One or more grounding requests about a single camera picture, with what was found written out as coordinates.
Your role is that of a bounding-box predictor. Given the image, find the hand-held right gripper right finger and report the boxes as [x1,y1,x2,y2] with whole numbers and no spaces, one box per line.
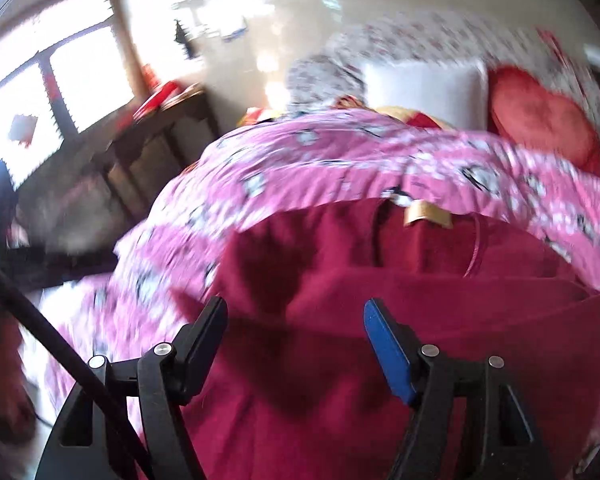
[363,298,556,480]

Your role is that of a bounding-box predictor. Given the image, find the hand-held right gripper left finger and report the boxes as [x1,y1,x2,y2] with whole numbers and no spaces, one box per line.
[34,296,229,480]

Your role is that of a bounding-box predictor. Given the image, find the dark red garment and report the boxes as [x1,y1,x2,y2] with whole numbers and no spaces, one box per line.
[180,199,600,480]

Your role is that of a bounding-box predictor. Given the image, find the dark wooden side table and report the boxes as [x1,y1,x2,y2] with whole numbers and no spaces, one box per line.
[17,87,222,263]

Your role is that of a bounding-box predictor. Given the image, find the pink penguin print blanket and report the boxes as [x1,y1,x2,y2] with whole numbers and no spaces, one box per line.
[45,110,600,480]

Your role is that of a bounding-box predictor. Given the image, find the yellow and red cloth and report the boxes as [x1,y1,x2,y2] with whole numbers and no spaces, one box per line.
[237,94,452,131]

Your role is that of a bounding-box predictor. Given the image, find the red box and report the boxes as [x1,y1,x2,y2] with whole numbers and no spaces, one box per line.
[132,80,182,122]

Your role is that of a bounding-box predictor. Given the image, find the white pillow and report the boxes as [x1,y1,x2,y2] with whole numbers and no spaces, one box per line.
[362,59,490,128]

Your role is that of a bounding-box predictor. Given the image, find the red heart-shaped pillow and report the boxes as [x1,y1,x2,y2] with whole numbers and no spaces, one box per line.
[487,65,600,177]

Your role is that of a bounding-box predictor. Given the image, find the window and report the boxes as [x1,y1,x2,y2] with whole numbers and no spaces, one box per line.
[0,0,137,192]

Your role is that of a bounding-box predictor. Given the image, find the black cable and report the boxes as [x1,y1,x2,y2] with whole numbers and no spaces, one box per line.
[0,252,153,480]

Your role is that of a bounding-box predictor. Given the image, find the dark hanging wall item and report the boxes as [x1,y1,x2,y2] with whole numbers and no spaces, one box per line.
[173,19,192,57]

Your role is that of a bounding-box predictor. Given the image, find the white wall papers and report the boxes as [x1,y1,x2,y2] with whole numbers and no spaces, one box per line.
[174,0,251,43]

